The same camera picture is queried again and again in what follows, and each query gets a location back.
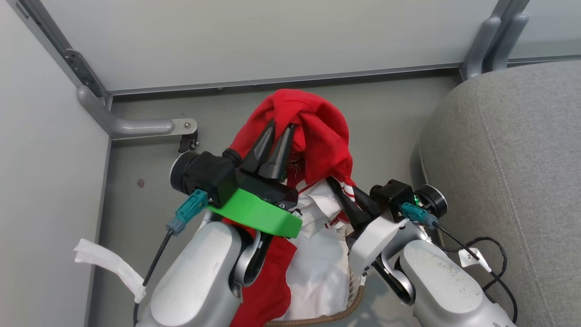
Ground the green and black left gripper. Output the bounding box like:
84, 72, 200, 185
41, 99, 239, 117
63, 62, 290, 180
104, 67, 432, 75
207, 119, 303, 239

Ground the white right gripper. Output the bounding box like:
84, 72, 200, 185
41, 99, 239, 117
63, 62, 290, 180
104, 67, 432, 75
325, 176, 410, 278

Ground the red shirt with white trim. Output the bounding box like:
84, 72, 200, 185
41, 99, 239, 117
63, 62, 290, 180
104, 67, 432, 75
222, 89, 355, 327

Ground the white plastic basket liner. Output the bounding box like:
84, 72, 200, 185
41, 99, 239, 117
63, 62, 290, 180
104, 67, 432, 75
272, 178, 364, 321

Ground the white basket with brown rim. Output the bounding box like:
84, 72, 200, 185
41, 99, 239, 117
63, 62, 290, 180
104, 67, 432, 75
263, 254, 369, 327

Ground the black caster wheel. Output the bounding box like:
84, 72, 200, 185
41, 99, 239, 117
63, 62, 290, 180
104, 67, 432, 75
177, 131, 200, 154

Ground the grey partition foot bar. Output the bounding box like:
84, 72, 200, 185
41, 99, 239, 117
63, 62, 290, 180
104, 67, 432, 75
76, 85, 199, 140

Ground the grey fabric sofa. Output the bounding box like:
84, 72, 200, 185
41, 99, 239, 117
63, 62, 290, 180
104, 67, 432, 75
410, 59, 581, 327

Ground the white tape strip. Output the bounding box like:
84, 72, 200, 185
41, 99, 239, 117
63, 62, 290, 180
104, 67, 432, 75
74, 238, 147, 304

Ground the grey rounded partition leg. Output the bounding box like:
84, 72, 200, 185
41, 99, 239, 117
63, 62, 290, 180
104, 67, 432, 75
460, 15, 502, 80
489, 12, 530, 72

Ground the black cable with teal plug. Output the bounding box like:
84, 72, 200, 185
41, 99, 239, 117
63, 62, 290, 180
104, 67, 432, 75
400, 202, 519, 324
133, 189, 210, 326

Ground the white cable label tag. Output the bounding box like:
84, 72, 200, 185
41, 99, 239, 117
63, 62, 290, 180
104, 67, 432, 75
458, 248, 493, 273

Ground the grey metal hinge bracket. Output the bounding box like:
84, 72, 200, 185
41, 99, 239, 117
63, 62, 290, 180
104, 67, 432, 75
63, 48, 107, 99

